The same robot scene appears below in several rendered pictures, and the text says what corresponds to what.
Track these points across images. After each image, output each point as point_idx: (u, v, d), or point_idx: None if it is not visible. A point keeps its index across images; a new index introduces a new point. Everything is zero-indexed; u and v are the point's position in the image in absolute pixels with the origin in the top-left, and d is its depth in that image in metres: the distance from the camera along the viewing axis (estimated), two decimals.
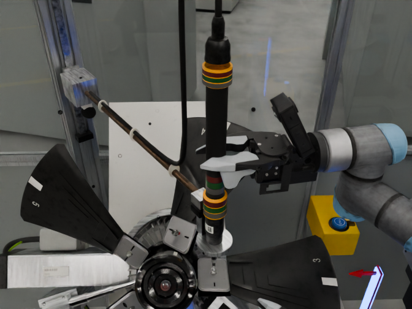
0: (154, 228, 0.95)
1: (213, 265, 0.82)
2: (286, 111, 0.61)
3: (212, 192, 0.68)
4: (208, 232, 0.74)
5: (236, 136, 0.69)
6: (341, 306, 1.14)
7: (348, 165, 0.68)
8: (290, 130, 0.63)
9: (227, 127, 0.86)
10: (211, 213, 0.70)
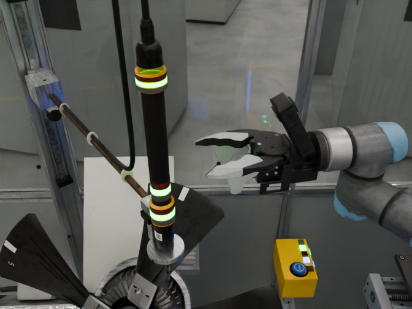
0: (123, 280, 1.04)
1: (166, 274, 0.80)
2: (286, 111, 0.61)
3: (157, 199, 0.66)
4: (157, 239, 0.72)
5: (238, 132, 0.70)
6: None
7: (349, 164, 0.68)
8: (290, 129, 0.63)
9: (186, 192, 0.94)
10: (157, 219, 0.68)
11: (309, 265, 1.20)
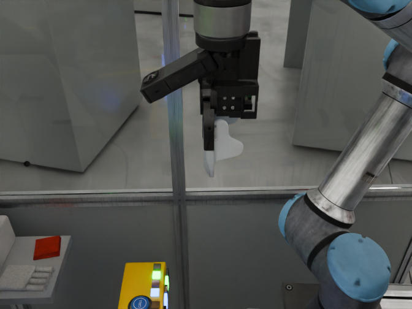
0: None
1: None
2: (149, 97, 0.56)
3: None
4: None
5: None
6: None
7: (231, 10, 0.49)
8: (172, 90, 0.56)
9: None
10: None
11: (156, 301, 0.89)
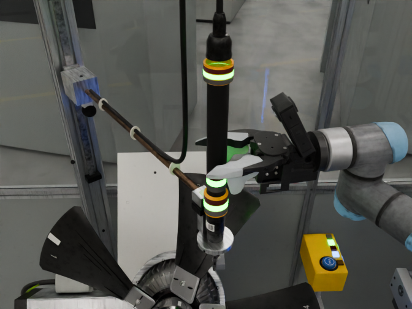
0: (160, 273, 1.05)
1: (213, 265, 0.82)
2: (286, 111, 0.61)
3: (213, 190, 0.68)
4: (209, 230, 0.74)
5: (238, 132, 0.70)
6: None
7: (349, 164, 0.68)
8: (290, 129, 0.63)
9: None
10: (212, 210, 0.70)
11: (339, 260, 1.21)
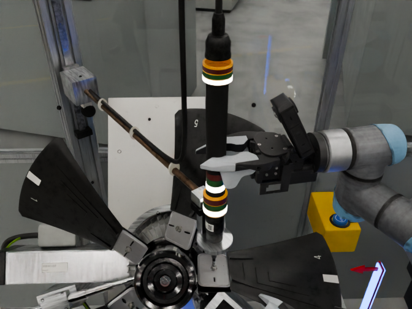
0: (154, 224, 0.95)
1: (213, 263, 0.81)
2: (286, 111, 0.61)
3: (212, 190, 0.68)
4: (208, 230, 0.74)
5: (236, 136, 0.69)
6: (343, 303, 1.13)
7: (348, 165, 0.68)
8: (290, 130, 0.63)
9: (333, 281, 0.82)
10: (211, 210, 0.70)
11: None
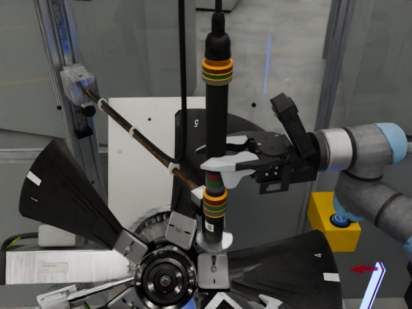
0: (154, 224, 0.95)
1: (214, 265, 0.81)
2: (286, 111, 0.61)
3: (212, 190, 0.68)
4: (208, 230, 0.74)
5: (236, 136, 0.69)
6: (343, 303, 1.13)
7: (348, 165, 0.68)
8: (290, 130, 0.63)
9: (333, 279, 0.82)
10: (211, 210, 0.70)
11: None
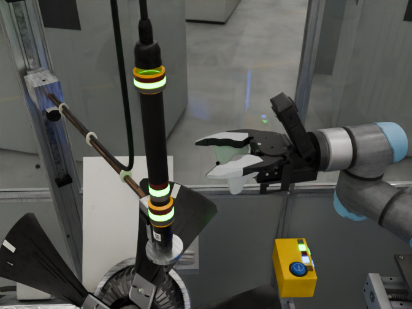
0: (122, 280, 1.03)
1: (168, 274, 0.80)
2: (286, 111, 0.61)
3: (156, 199, 0.67)
4: (156, 239, 0.72)
5: (238, 132, 0.70)
6: None
7: (348, 164, 0.68)
8: (290, 129, 0.63)
9: None
10: (156, 220, 0.69)
11: (309, 265, 1.20)
